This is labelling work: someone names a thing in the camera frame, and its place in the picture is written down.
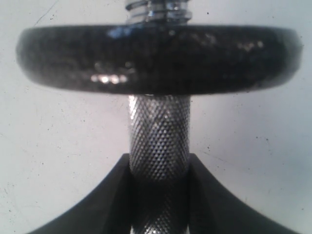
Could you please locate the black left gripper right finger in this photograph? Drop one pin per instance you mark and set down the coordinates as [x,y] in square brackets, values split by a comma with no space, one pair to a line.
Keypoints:
[214,210]

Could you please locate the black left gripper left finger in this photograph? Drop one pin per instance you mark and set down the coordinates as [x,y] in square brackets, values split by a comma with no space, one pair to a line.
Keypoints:
[105,210]

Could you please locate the chrome threaded dumbbell bar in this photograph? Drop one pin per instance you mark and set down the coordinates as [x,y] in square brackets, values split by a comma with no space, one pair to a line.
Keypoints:
[159,163]

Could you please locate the black weight plate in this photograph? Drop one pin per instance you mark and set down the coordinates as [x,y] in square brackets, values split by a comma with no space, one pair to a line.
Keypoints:
[154,59]

